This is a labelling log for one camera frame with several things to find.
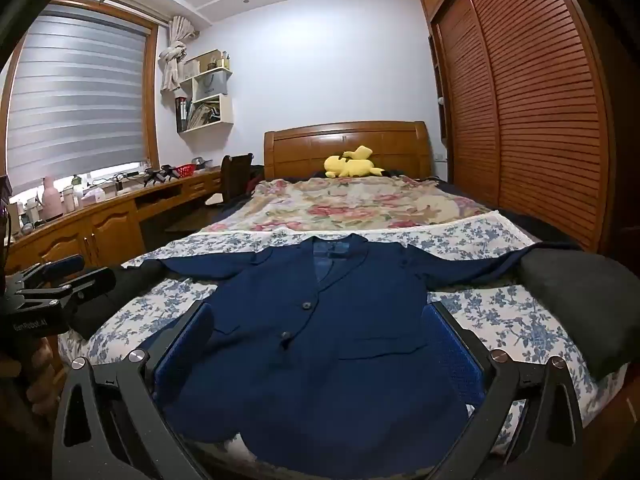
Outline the wooden cabinet desk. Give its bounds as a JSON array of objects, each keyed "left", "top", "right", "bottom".
[{"left": 2, "top": 167, "right": 223, "bottom": 281}]

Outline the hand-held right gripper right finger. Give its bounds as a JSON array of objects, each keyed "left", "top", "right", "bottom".
[{"left": 421, "top": 300, "right": 586, "bottom": 480}]

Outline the white paper bag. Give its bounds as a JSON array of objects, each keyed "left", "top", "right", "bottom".
[{"left": 192, "top": 71, "right": 228, "bottom": 103}]

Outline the person's left hand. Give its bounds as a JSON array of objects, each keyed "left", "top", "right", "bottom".
[{"left": 15, "top": 335, "right": 60, "bottom": 416}]

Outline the tied beige curtain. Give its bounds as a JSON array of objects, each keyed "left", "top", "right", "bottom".
[{"left": 159, "top": 15, "right": 200, "bottom": 92}]

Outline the row of books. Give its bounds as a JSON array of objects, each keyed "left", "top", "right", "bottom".
[{"left": 176, "top": 97, "right": 221, "bottom": 131}]

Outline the black cloth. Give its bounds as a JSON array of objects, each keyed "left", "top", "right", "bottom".
[
  {"left": 70, "top": 261, "right": 168, "bottom": 340},
  {"left": 520, "top": 249, "right": 640, "bottom": 381}
]

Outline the wooden louvred wardrobe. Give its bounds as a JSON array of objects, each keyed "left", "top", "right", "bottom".
[{"left": 419, "top": 0, "right": 621, "bottom": 256}]

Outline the wooden window frame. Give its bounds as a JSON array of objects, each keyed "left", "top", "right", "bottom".
[{"left": 0, "top": 0, "right": 166, "bottom": 196}]

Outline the black tripod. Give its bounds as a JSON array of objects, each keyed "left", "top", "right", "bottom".
[{"left": 144, "top": 165, "right": 178, "bottom": 186}]

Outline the dark wooden chair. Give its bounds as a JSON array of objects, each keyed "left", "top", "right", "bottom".
[{"left": 220, "top": 154, "right": 256, "bottom": 206}]

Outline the wooden bed headboard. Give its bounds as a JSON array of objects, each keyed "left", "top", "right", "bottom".
[{"left": 263, "top": 121, "right": 432, "bottom": 181}]

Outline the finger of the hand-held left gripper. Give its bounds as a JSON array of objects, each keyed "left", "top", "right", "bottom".
[
  {"left": 22, "top": 254, "right": 86, "bottom": 281},
  {"left": 15, "top": 266, "right": 118, "bottom": 311}
]

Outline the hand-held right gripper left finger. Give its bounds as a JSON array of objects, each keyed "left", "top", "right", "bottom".
[{"left": 52, "top": 301, "right": 216, "bottom": 480}]

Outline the white wall shelf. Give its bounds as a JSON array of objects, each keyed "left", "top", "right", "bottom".
[{"left": 175, "top": 50, "right": 235, "bottom": 134}]

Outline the navy blue suit jacket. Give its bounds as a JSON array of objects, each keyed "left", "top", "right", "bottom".
[{"left": 142, "top": 234, "right": 581, "bottom": 463}]

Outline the pink floral quilt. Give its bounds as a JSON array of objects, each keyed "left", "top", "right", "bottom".
[{"left": 202, "top": 176, "right": 506, "bottom": 233}]

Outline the wooden bed footboard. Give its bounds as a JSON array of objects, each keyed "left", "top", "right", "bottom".
[{"left": 200, "top": 360, "right": 640, "bottom": 480}]

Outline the pink thermos jug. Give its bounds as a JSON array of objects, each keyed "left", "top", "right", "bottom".
[{"left": 39, "top": 176, "right": 65, "bottom": 221}]

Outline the grey window blind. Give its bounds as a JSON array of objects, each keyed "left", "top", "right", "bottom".
[{"left": 6, "top": 10, "right": 151, "bottom": 193}]

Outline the yellow plush toy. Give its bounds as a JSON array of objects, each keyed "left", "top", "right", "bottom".
[{"left": 324, "top": 145, "right": 386, "bottom": 179}]

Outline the blue floral bedsheet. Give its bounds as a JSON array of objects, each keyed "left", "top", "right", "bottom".
[{"left": 57, "top": 210, "right": 628, "bottom": 456}]

